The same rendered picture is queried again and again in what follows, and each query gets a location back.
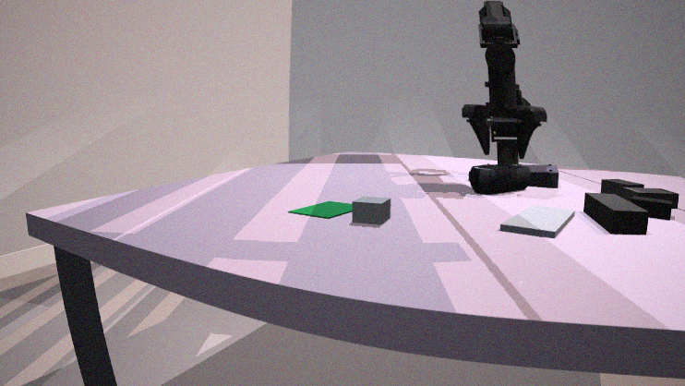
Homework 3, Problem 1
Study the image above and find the dark grey switch panel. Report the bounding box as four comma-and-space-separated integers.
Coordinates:
469, 163, 531, 195

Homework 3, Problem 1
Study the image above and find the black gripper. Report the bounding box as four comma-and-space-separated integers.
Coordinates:
462, 77, 547, 159

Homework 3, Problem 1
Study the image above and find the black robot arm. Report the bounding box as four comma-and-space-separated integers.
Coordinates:
478, 0, 531, 165

